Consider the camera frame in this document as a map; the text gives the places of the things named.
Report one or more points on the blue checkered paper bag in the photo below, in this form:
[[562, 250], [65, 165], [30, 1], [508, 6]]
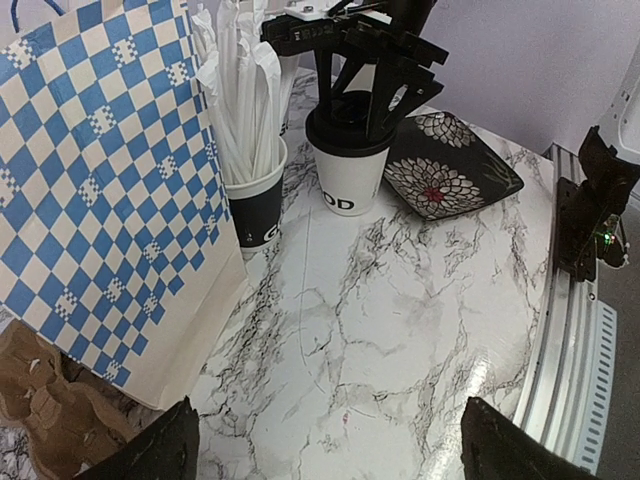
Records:
[[117, 242]]

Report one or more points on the black floral square dish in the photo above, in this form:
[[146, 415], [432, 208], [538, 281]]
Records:
[[442, 169]]

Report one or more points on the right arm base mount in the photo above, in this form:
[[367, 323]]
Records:
[[588, 223]]

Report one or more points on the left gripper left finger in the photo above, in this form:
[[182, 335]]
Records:
[[166, 449]]

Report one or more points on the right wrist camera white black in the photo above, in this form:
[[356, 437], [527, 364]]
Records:
[[306, 26]]

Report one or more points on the brown cardboard cup carrier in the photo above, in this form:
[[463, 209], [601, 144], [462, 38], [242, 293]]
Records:
[[69, 424]]

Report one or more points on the white wrapped straws bundle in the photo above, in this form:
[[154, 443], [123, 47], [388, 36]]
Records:
[[247, 86]]

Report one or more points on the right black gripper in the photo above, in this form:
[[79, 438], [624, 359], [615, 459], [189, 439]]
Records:
[[386, 35]]

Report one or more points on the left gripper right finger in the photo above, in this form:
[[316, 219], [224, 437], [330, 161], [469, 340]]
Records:
[[494, 448]]

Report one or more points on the aluminium front rail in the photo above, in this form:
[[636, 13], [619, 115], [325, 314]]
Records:
[[571, 345]]

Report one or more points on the black cup holding straws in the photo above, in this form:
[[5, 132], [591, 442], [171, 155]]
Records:
[[256, 207]]

